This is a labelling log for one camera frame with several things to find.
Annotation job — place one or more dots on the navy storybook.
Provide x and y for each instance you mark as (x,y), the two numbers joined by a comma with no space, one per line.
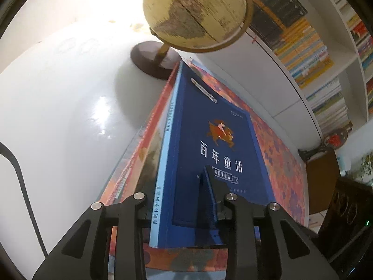
(204,116)

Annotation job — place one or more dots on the row of yellow spines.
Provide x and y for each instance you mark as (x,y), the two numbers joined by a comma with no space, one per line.
(306,55)

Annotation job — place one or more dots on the brown wooden cabinet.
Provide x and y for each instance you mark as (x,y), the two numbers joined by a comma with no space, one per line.
(320,180)

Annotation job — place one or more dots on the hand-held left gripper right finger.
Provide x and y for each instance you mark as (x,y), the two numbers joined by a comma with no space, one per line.
(212,204)

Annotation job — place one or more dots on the yellow-green flowering plant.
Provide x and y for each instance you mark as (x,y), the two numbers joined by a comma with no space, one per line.
(364,169)

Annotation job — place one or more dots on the orange floral quilted mat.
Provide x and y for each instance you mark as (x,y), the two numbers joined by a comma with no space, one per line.
(279,157)

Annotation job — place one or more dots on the round floral fan on stand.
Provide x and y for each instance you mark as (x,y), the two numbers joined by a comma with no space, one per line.
(335,140)

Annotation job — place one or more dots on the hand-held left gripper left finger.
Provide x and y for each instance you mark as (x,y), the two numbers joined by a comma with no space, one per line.
(134,224)

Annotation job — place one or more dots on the row of colourful thin volumes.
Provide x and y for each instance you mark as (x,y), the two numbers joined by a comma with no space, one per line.
(364,43)

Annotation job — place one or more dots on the tissue box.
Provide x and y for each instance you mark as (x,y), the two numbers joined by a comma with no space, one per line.
(343,164)

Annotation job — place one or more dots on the row of black hardbacks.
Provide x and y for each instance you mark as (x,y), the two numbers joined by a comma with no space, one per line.
(276,8)

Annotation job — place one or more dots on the row of white spines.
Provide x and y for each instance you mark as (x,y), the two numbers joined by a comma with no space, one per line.
(329,105)

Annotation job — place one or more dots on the stack of children's books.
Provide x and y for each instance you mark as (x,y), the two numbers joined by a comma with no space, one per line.
(137,151)

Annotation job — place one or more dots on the beige desk globe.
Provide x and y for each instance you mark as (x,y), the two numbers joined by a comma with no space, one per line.
(189,11)

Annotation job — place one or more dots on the white bookshelf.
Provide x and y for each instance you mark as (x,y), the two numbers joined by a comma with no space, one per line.
(276,93)

